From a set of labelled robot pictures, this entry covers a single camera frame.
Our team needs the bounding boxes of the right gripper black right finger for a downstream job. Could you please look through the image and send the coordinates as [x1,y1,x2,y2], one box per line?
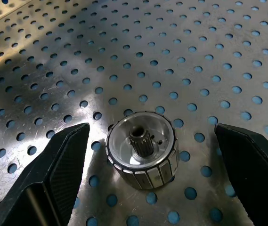
[214,123,268,226]

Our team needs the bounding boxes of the ribbed metal roller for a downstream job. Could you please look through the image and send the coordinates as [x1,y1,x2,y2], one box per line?
[105,112,179,190]

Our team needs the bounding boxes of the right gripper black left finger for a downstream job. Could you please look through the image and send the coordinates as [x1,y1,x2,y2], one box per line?
[0,122,90,226]

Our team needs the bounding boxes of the perforated steel tray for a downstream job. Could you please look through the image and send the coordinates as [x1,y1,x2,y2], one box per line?
[0,0,268,226]

